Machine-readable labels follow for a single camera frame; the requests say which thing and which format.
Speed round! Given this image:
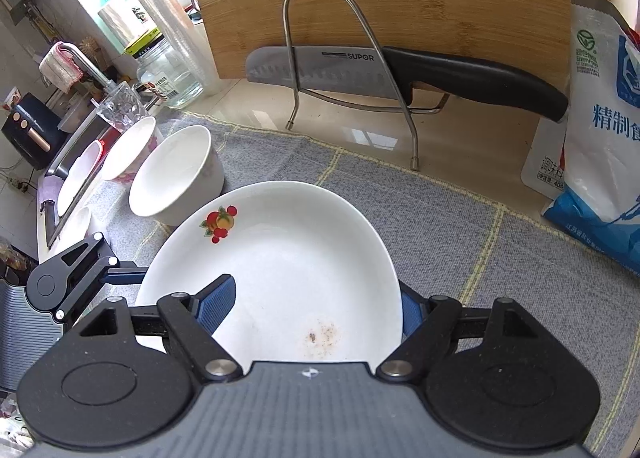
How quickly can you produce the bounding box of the white plate with fruit print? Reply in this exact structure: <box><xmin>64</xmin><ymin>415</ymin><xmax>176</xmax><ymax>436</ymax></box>
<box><xmin>135</xmin><ymin>181</ymin><xmax>403</xmax><ymax>364</ymax></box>

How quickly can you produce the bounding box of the clear glass mug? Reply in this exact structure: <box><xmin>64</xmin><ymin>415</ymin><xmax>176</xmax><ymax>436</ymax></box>
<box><xmin>97</xmin><ymin>82</ymin><xmax>147</xmax><ymax>135</ymax></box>

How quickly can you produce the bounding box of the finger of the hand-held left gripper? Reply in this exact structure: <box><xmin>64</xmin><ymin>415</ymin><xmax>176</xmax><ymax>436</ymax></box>
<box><xmin>47</xmin><ymin>233</ymin><xmax>149</xmax><ymax>325</ymax></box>

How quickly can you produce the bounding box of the short plastic wrap roll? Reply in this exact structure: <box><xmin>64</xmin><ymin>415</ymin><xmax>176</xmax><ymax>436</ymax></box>
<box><xmin>97</xmin><ymin>0</ymin><xmax>151</xmax><ymax>52</ymax></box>

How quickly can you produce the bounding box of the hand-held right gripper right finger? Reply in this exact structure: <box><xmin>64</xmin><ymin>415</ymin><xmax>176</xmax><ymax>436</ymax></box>
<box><xmin>376</xmin><ymin>285</ymin><xmax>540</xmax><ymax>383</ymax></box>

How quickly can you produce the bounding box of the tall plastic wrap roll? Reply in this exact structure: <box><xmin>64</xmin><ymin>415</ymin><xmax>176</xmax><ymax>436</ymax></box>
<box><xmin>116</xmin><ymin>0</ymin><xmax>217</xmax><ymax>94</ymax></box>

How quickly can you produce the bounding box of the metal wire rack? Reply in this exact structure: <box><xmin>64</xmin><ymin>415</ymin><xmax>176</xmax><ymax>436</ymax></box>
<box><xmin>282</xmin><ymin>0</ymin><xmax>448</xmax><ymax>171</ymax></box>

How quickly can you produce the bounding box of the pink cloth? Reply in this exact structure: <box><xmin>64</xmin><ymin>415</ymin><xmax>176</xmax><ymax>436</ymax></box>
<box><xmin>40</xmin><ymin>45</ymin><xmax>84</xmax><ymax>88</ymax></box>

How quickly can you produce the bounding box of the glass jar with label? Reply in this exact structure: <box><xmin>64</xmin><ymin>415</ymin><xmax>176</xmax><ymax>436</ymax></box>
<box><xmin>125</xmin><ymin>28</ymin><xmax>205</xmax><ymax>107</ymax></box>

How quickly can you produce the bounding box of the black-handled santoku knife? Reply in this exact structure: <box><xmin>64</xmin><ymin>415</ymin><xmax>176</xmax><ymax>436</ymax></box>
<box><xmin>246</xmin><ymin>44</ymin><xmax>570</xmax><ymax>125</ymax></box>

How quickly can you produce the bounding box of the grey checked table mat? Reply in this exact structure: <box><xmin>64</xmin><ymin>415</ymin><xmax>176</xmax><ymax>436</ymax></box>
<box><xmin>60</xmin><ymin>110</ymin><xmax>640</xmax><ymax>458</ymax></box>

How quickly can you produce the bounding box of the black appliance with knobs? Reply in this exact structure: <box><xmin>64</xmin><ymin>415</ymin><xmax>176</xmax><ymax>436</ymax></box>
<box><xmin>0</xmin><ymin>92</ymin><xmax>67</xmax><ymax>169</ymax></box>

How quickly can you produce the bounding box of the metal faucet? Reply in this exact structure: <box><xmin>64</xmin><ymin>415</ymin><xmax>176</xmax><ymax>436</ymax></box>
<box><xmin>55</xmin><ymin>42</ymin><xmax>122</xmax><ymax>94</ymax></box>

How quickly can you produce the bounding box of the steel sink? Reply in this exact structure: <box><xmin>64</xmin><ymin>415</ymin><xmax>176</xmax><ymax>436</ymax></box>
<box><xmin>37</xmin><ymin>120</ymin><xmax>117</xmax><ymax>249</ymax></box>

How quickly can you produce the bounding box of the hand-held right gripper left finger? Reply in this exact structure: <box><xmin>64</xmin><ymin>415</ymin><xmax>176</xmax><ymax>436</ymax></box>
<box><xmin>75</xmin><ymin>274</ymin><xmax>244</xmax><ymax>383</ymax></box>

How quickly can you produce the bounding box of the white ceramic bowl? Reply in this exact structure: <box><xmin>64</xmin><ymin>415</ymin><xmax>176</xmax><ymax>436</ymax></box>
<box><xmin>56</xmin><ymin>140</ymin><xmax>104</xmax><ymax>217</ymax></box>
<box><xmin>129</xmin><ymin>125</ymin><xmax>226</xmax><ymax>229</ymax></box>
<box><xmin>101</xmin><ymin>116</ymin><xmax>163</xmax><ymax>185</ymax></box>

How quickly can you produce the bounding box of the white and blue salt bag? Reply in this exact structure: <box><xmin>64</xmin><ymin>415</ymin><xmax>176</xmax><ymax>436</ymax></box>
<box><xmin>520</xmin><ymin>0</ymin><xmax>640</xmax><ymax>279</ymax></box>

